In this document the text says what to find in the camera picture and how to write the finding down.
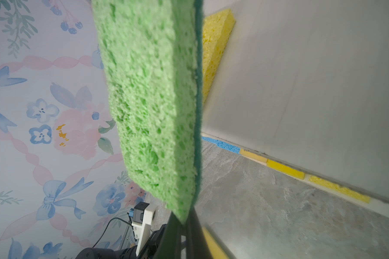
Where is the green sponge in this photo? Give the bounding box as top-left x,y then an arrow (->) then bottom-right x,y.
92,1 -> 203,223

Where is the light yellow cellulose sponge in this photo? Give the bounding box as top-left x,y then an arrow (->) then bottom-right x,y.
202,9 -> 236,103

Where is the blue sponge front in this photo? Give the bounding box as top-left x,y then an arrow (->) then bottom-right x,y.
202,137 -> 241,154

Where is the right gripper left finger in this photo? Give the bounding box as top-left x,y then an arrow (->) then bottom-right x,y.
153,213 -> 182,259

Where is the white two-tier metal shelf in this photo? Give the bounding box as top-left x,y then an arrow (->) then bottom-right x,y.
202,1 -> 389,218

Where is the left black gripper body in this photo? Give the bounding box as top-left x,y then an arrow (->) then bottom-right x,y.
115,224 -> 167,259

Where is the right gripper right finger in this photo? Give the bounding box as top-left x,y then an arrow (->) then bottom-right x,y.
185,207 -> 213,259

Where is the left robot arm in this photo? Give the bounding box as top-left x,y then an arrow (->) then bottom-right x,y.
76,224 -> 166,259

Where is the bright yellow scouring sponge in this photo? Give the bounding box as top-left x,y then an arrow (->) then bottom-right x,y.
266,160 -> 305,180

